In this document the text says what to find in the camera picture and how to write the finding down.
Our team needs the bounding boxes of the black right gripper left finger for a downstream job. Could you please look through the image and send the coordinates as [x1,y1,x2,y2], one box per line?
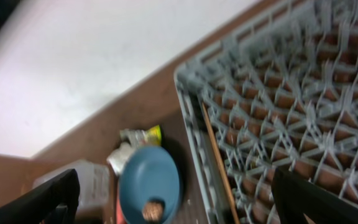
[0,169,80,223]

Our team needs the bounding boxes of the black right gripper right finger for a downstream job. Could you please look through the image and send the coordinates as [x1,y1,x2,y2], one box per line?
[272,168,358,224]

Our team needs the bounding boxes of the white tissue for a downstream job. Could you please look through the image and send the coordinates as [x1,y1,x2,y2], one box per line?
[106,142,136,176]

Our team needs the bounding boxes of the brown shiitake mushroom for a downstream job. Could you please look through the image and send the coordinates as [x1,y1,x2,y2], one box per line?
[142,200,165,223]

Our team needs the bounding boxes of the dark blue plate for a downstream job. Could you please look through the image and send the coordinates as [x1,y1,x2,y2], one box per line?
[119,146,183,224]

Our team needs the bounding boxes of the foil snack wrapper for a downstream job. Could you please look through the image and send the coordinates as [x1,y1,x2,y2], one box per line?
[120,125,162,148]

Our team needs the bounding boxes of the grey dishwasher rack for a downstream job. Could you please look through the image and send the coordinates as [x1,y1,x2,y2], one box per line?
[175,1,358,223]

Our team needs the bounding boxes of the clear plastic bin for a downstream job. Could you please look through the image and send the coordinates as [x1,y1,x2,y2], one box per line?
[31,160,109,223]

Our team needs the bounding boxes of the orange carrot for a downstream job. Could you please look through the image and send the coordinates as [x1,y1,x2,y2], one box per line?
[116,199,126,224]

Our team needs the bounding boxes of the brown serving tray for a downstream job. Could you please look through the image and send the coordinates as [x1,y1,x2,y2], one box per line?
[103,108,208,224]

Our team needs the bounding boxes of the wooden chopstick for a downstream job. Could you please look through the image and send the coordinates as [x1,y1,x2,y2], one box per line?
[201,103,240,224]

